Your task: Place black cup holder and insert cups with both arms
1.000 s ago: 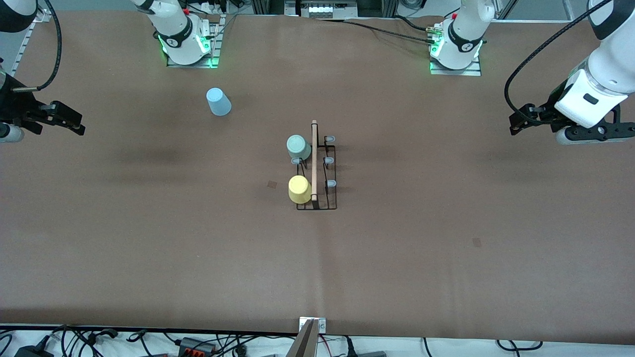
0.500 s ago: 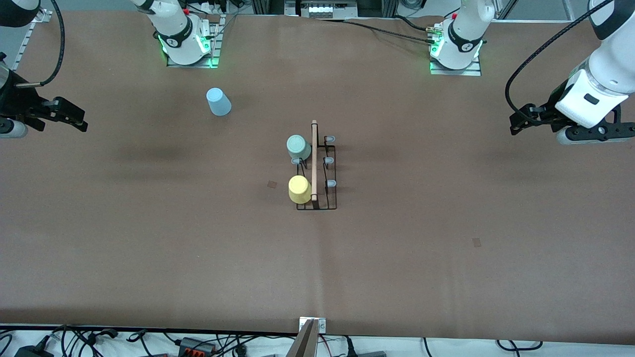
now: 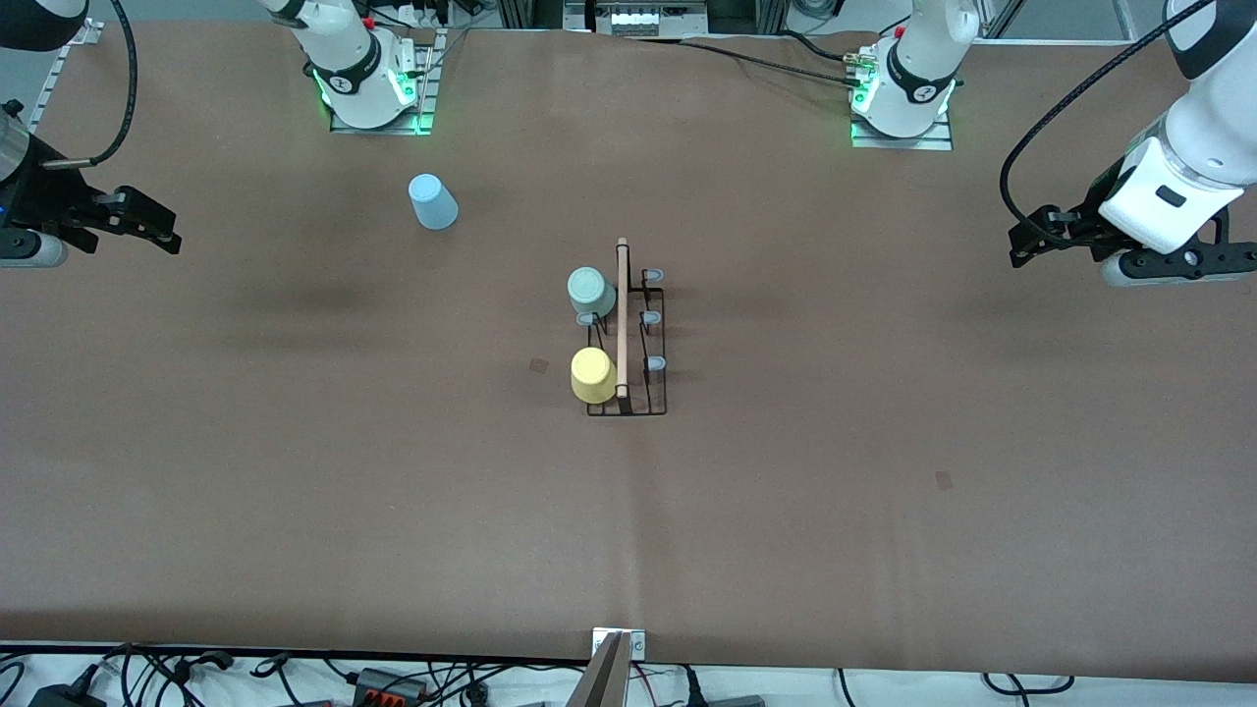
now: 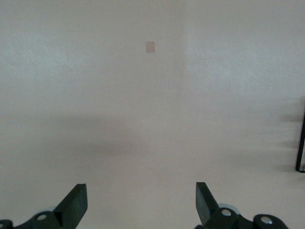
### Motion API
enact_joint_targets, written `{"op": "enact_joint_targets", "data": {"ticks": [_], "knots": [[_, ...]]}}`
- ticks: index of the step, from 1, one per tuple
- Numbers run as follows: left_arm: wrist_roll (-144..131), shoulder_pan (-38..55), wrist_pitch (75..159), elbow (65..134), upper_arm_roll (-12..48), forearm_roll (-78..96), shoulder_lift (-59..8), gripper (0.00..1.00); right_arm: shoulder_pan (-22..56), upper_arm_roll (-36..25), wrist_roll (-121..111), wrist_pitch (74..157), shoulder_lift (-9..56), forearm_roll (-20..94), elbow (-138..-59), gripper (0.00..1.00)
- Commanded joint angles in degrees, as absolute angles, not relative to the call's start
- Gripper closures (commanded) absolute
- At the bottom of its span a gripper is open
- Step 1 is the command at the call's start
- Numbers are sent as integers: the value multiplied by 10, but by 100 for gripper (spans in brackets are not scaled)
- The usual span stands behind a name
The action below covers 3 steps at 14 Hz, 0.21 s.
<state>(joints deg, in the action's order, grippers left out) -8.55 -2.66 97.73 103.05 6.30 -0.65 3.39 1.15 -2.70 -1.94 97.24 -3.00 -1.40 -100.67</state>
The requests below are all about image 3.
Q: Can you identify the light blue cup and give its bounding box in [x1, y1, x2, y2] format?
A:
[408, 173, 460, 232]

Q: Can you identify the black orange connector box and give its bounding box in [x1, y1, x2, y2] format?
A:
[352, 667, 429, 704]

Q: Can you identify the black power adaptor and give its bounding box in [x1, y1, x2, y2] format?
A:
[27, 682, 105, 707]

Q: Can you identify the long black table cable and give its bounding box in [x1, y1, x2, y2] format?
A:
[628, 31, 867, 91]

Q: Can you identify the pale green cup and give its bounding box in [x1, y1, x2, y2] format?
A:
[567, 265, 620, 320]

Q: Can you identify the brown angled beam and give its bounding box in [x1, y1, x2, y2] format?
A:
[567, 631, 631, 707]

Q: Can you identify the small metal edge bracket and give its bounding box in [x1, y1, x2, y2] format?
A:
[592, 628, 647, 661]

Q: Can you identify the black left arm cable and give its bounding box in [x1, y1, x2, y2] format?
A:
[1000, 0, 1211, 244]

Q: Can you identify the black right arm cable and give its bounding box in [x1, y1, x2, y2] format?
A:
[44, 0, 139, 171]

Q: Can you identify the black wire cup holder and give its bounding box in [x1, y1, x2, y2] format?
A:
[574, 236, 670, 417]

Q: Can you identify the white power strip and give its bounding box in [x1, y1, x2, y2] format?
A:
[594, 0, 710, 36]

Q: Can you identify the slotted aluminium rail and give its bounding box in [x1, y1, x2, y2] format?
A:
[25, 44, 76, 131]

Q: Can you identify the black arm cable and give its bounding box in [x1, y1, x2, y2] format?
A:
[1000, 0, 1211, 244]
[44, 0, 139, 171]

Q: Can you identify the yellow cup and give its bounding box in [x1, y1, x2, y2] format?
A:
[570, 347, 621, 406]

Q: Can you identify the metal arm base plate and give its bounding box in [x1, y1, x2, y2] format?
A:
[329, 29, 440, 136]
[849, 103, 955, 151]

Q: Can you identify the black looped floor cable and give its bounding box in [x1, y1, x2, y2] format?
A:
[982, 672, 1073, 696]

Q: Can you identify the brown table mat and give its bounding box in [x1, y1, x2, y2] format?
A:
[0, 20, 1257, 683]

